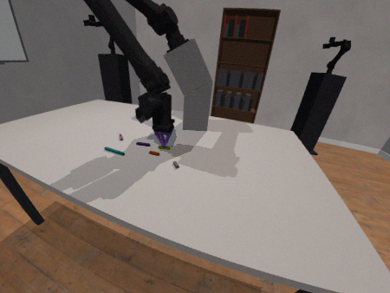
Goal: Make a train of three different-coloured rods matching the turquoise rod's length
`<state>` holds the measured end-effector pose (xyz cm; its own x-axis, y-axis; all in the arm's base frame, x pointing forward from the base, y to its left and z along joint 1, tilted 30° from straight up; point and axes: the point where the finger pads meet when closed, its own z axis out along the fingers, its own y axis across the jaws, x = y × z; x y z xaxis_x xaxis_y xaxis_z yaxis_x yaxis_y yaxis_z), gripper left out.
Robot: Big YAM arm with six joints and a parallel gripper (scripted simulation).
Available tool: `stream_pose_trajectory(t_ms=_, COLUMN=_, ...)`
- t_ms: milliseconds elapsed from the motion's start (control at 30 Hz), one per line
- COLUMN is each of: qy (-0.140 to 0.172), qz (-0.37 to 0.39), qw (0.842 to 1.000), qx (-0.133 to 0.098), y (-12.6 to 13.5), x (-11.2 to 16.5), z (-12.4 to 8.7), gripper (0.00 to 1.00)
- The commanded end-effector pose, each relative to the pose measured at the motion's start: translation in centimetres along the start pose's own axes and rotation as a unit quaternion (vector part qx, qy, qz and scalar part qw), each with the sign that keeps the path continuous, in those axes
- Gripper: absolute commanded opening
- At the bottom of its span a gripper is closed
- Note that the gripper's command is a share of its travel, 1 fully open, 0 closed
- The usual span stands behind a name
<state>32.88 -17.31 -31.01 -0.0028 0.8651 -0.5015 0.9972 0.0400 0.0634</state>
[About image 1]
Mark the turquoise rod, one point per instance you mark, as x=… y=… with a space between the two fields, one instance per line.
x=114 y=151

